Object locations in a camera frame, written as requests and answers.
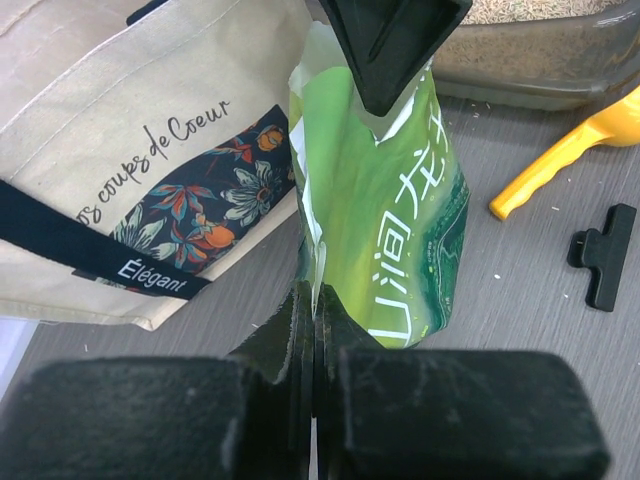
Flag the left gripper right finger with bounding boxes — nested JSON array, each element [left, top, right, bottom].
[[314, 286, 610, 479]]

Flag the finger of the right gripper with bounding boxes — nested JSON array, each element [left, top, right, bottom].
[[321, 0, 472, 117]]

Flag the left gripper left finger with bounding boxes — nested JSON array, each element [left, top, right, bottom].
[[1, 282, 313, 479]]

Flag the green cat litter bag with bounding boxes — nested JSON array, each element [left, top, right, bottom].
[[289, 22, 470, 348]]

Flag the yellow plastic scoop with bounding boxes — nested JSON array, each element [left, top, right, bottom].
[[489, 87, 639, 220]]

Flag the black bag clip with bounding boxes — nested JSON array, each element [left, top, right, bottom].
[[567, 203, 637, 313]]

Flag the clean litter granules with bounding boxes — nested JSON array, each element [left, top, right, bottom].
[[462, 0, 622, 25]]

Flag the grey litter box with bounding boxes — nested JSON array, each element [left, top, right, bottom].
[[433, 1, 639, 111]]

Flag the beige canvas tote bag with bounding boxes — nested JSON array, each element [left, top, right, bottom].
[[1, 1, 312, 331]]

